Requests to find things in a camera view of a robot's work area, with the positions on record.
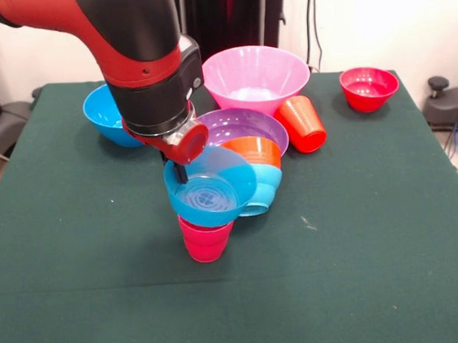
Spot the wide purple bowl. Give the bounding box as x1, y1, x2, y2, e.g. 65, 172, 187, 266
196, 106, 292, 162

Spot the flat-bottomed blue bowl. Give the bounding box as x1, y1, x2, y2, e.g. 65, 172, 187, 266
162, 143, 261, 231

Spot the red cup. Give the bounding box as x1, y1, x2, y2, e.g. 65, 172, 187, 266
273, 93, 329, 156

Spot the dark green table cloth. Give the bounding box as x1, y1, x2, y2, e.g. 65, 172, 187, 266
0, 65, 458, 343

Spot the small crimson bowl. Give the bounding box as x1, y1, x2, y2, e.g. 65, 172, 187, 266
338, 65, 401, 114

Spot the orange bowl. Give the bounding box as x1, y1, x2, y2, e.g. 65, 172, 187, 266
220, 134, 283, 172

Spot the grey black equipment base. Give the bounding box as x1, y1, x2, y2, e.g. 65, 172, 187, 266
422, 75, 458, 134
0, 99, 35, 159

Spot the deep blue bowl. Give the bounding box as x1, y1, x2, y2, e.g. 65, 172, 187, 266
81, 83, 145, 150

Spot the large pink bowl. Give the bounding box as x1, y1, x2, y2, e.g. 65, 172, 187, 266
200, 42, 313, 121

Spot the ribbed cyan bowl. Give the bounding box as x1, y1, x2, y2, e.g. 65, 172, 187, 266
234, 163, 285, 219

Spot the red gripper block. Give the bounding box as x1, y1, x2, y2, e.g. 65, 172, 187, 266
122, 102, 212, 187

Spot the black wall cable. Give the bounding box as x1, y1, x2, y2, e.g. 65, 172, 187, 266
304, 0, 327, 74

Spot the ribbed pink-red cup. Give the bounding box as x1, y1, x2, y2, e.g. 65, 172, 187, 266
177, 212, 237, 265

